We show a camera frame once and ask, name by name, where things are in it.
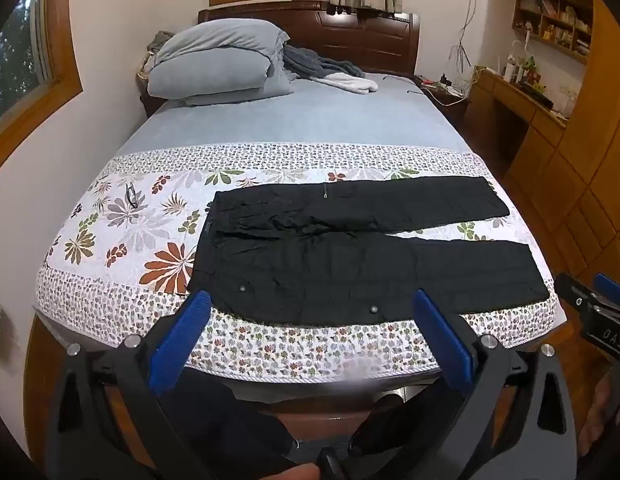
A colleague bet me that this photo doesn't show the black pants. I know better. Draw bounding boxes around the black pants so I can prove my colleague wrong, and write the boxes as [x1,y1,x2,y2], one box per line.
[187,176,550,327]

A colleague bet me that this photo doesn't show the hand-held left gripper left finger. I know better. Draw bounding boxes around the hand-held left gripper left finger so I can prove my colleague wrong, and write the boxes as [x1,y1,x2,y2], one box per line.
[38,289,213,480]

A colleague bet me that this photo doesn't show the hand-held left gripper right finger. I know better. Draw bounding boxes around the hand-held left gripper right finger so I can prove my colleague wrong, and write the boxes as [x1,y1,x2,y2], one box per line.
[412,288,579,480]

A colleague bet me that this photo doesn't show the white cloth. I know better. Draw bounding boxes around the white cloth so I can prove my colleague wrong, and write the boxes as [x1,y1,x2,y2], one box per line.
[315,72,379,95]

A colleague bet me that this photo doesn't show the person's left leg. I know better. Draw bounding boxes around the person's left leg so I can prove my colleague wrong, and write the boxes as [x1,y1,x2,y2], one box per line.
[160,367,298,468]

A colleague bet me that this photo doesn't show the large wooden-framed window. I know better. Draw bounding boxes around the large wooden-framed window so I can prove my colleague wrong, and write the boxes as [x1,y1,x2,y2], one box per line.
[0,0,84,181]

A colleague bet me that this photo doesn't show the dark grey blanket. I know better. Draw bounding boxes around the dark grey blanket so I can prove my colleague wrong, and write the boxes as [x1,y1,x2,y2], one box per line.
[282,45,365,81]

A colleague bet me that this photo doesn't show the wooden wardrobe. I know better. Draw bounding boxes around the wooden wardrobe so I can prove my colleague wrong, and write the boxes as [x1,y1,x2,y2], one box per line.
[492,0,620,311]

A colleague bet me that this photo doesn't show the dark wooden nightstand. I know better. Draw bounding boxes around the dark wooden nightstand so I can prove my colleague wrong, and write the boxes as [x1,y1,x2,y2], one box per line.
[414,74,472,128]

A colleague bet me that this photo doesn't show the person's left hand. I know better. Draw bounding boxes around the person's left hand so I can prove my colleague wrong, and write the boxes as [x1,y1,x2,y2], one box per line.
[261,462,321,480]

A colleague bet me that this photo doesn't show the floral quilt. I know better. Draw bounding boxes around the floral quilt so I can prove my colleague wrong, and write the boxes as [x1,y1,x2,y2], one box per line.
[34,141,566,386]

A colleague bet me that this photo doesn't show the dark wooden bed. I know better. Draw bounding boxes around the dark wooden bed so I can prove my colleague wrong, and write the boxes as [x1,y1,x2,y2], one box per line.
[24,2,541,461]

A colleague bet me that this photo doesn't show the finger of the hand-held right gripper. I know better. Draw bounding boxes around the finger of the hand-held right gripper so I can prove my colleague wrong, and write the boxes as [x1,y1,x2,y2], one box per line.
[555,271,598,320]
[592,272,620,312]

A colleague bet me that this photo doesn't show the olive grey cloth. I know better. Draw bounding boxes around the olive grey cloth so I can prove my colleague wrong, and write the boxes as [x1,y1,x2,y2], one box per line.
[146,30,177,55]

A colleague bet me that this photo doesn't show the wooden desk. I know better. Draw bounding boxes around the wooden desk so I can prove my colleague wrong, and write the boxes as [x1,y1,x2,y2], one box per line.
[464,67,572,173]

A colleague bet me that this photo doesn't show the grey-blue pillow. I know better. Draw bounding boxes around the grey-blue pillow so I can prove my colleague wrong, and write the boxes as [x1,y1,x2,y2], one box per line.
[147,57,271,100]

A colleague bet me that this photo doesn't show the wooden wall shelf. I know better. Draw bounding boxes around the wooden wall shelf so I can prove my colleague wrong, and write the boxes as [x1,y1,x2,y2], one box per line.
[511,0,594,65]

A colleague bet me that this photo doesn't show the hanging cables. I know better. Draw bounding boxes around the hanging cables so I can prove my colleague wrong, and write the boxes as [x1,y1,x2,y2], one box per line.
[451,0,480,78]

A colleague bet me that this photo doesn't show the black keyboard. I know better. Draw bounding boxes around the black keyboard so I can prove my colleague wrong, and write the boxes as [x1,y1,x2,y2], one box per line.
[515,82,557,109]

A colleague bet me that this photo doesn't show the person's right leg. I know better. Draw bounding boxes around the person's right leg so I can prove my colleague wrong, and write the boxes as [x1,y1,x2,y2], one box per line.
[347,392,445,458]

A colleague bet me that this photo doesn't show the person's right hand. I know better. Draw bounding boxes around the person's right hand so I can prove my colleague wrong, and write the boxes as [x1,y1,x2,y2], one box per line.
[577,372,620,461]

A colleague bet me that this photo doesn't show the light blue bedsheet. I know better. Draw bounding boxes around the light blue bedsheet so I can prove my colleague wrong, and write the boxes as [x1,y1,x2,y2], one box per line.
[114,72,473,161]

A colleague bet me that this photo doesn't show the folded grey-blue duvet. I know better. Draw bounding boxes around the folded grey-blue duvet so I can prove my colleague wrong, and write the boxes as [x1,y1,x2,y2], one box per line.
[150,19,295,108]

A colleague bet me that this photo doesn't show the person's leg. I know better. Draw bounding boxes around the person's leg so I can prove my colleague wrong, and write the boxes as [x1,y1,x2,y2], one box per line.
[347,392,445,458]
[160,367,298,468]

